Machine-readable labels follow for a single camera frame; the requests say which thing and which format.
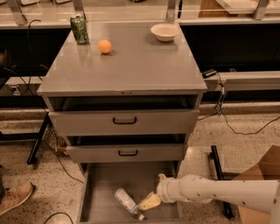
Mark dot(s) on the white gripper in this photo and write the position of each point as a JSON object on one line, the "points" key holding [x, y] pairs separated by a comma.
{"points": [[164, 189]]}

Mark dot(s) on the clear plastic bottle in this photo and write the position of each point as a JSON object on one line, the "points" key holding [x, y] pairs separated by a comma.
{"points": [[129, 204]]}

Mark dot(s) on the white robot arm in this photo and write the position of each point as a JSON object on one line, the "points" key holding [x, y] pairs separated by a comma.
{"points": [[259, 195]]}

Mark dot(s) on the grey middle drawer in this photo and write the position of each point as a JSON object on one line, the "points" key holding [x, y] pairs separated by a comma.
{"points": [[109, 153]]}

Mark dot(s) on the grey drawer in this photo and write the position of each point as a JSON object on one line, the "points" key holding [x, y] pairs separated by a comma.
{"points": [[109, 153], [99, 123], [99, 205]]}

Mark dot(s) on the grey bottom drawer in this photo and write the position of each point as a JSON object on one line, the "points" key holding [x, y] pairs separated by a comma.
{"points": [[99, 205]]}

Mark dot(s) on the grey top drawer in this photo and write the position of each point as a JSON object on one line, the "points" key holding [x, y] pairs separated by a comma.
{"points": [[99, 123]]}

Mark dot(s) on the grey drawer cabinet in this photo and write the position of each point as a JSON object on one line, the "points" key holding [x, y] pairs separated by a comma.
{"points": [[140, 73]]}

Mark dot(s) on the black metal floor bar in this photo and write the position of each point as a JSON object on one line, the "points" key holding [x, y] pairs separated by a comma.
{"points": [[227, 210]]}

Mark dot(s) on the brown cardboard box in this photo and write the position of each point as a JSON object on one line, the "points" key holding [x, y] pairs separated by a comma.
{"points": [[267, 168]]}

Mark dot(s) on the black power adapter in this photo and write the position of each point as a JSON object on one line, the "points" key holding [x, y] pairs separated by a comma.
{"points": [[209, 73]]}

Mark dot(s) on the black table leg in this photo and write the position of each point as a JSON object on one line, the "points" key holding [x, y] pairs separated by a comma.
{"points": [[32, 160]]}

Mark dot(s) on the tan shoe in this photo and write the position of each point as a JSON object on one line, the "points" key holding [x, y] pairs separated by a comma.
{"points": [[14, 197]]}

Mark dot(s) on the orange fruit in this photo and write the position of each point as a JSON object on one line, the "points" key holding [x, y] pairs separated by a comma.
{"points": [[104, 46]]}

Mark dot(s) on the white paper bowl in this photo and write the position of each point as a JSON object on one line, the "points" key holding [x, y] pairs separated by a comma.
{"points": [[165, 32]]}

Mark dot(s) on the green soda can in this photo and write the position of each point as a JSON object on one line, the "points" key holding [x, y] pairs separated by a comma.
{"points": [[79, 29]]}

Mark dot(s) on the black middle drawer handle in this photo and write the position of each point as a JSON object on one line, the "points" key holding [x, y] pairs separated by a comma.
{"points": [[127, 153]]}

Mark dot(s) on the black drawer handle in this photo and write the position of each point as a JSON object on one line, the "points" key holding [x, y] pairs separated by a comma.
{"points": [[124, 121], [127, 153]]}

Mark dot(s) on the black top drawer handle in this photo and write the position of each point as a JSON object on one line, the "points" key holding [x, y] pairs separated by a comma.
{"points": [[124, 121]]}

